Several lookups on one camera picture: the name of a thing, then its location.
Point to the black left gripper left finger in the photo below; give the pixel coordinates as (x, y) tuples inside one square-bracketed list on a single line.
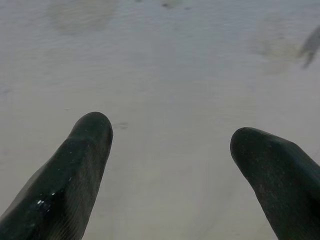
[(62, 180)]

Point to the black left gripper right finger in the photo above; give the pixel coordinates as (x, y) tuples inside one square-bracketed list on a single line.
[(285, 185)]

